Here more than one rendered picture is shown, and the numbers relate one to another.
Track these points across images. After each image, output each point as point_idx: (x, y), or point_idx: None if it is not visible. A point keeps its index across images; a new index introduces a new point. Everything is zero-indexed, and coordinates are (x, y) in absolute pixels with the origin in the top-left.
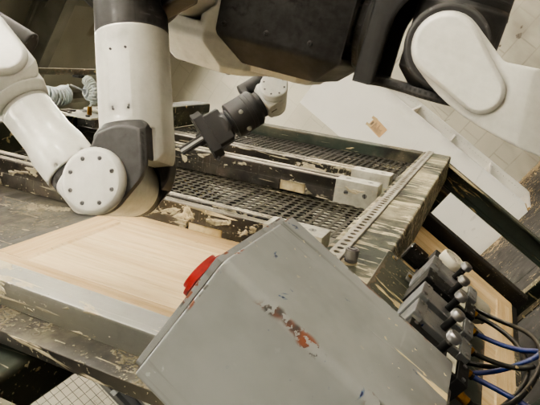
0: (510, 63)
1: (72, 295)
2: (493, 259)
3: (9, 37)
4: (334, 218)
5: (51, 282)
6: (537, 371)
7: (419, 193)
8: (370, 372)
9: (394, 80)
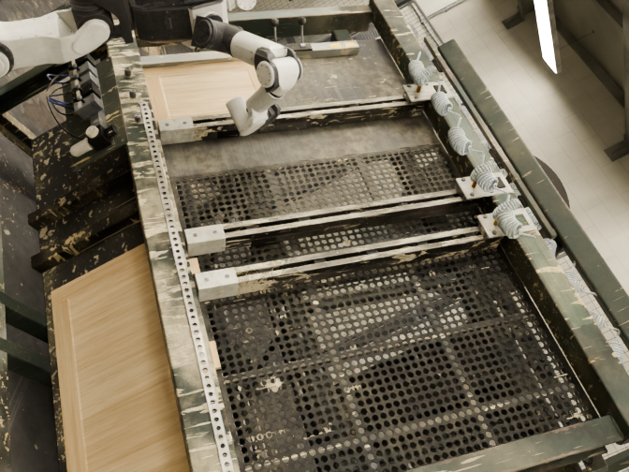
0: (66, 9)
1: (200, 55)
2: None
3: None
4: (197, 205)
5: (213, 56)
6: (48, 86)
7: (159, 270)
8: None
9: (114, 25)
